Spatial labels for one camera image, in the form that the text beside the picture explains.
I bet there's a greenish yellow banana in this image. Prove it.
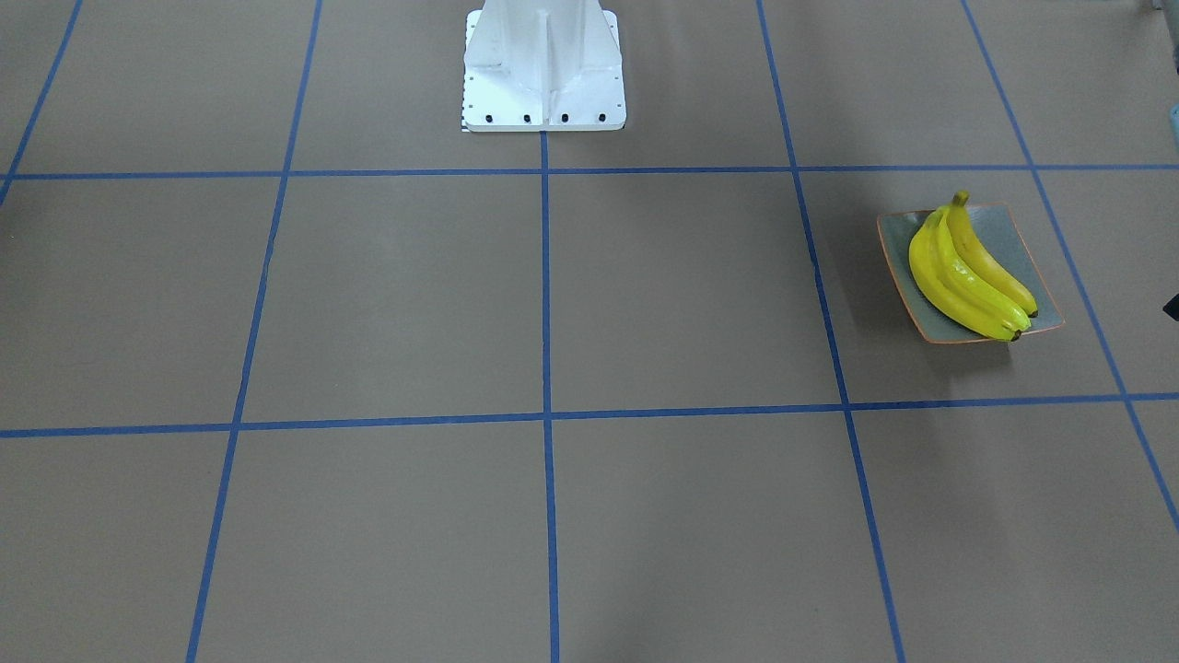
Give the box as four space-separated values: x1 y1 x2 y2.
933 205 1030 343

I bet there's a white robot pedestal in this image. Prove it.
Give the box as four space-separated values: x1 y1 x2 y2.
461 1 627 132

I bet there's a square grey-blue plate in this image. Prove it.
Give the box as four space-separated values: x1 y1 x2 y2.
876 204 1065 344

